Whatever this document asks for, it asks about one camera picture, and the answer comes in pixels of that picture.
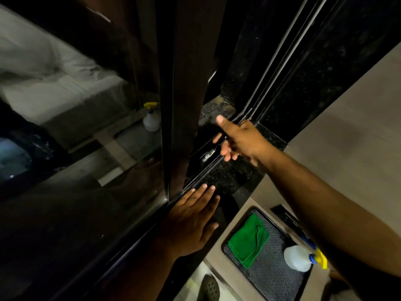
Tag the person's left little finger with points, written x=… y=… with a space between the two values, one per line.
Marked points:
x=185 y=199

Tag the person's left forearm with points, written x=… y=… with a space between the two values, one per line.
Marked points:
x=144 y=275

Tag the metal sliding door track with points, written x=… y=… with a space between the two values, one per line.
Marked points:
x=275 y=62

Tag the person's right thumb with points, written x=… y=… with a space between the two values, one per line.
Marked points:
x=228 y=124

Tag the person's right hand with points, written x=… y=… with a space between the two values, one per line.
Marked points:
x=247 y=141

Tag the black textured tray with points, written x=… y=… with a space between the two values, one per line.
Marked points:
x=269 y=272

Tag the small metal door latch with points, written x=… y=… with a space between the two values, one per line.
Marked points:
x=208 y=155

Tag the person's left hand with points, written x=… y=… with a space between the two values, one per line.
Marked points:
x=184 y=228

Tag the white spray bottle yellow nozzle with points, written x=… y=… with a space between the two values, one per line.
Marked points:
x=297 y=258

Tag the black granite sill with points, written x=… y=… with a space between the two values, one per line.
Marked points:
x=231 y=175

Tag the green folded cloth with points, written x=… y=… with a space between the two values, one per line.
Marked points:
x=249 y=239

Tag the dark brown sliding glass door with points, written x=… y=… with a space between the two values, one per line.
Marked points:
x=188 y=75

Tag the person's left middle finger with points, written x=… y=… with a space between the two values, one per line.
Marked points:
x=204 y=200

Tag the person's left thumb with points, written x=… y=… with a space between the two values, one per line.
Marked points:
x=209 y=232

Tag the person's right forearm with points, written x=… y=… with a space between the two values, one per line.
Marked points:
x=329 y=213

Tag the dark perforated clog shoe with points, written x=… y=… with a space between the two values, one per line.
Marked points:
x=209 y=288

